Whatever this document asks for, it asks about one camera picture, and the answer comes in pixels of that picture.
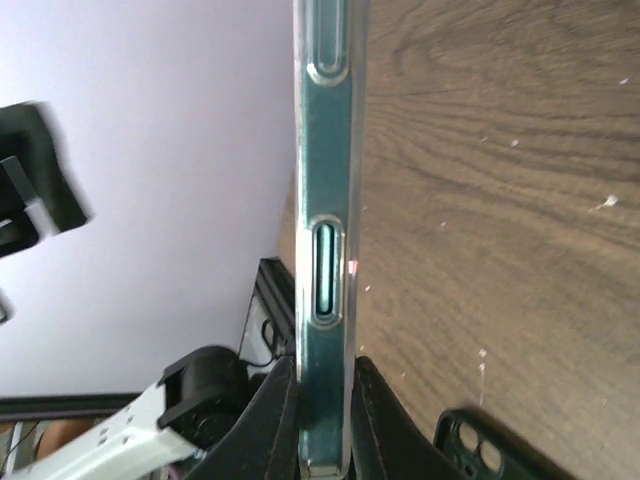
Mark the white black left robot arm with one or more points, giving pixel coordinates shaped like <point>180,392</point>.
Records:
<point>194,404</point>

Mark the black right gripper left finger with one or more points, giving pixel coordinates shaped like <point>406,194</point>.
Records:
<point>263,444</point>

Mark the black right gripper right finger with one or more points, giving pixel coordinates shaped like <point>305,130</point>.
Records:
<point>386,443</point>

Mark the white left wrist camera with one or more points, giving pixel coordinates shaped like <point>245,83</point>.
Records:
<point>31,170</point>

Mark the black phone case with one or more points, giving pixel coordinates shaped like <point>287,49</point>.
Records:
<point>481,447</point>

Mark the black aluminium frame rail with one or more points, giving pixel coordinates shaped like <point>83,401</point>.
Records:
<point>268,333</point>

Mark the clear magsafe phone case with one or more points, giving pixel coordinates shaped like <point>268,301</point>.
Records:
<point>355,150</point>

